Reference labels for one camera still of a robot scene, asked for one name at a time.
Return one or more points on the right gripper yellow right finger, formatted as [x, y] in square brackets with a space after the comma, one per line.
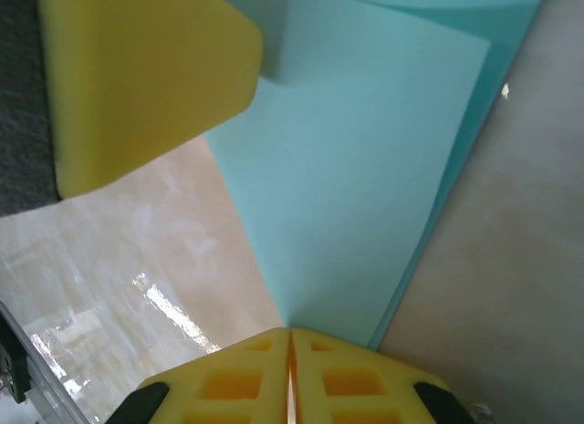
[356, 387]

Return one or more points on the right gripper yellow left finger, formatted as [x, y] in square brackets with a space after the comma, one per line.
[228, 387]

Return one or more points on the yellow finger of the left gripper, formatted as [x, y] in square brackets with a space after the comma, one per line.
[146, 77]

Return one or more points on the turquoise cloth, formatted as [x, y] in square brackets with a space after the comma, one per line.
[356, 168]

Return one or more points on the wide grooved aluminium rail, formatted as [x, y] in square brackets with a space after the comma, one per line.
[45, 396]

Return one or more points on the left arm's black base plate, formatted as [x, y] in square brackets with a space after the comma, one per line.
[11, 360]

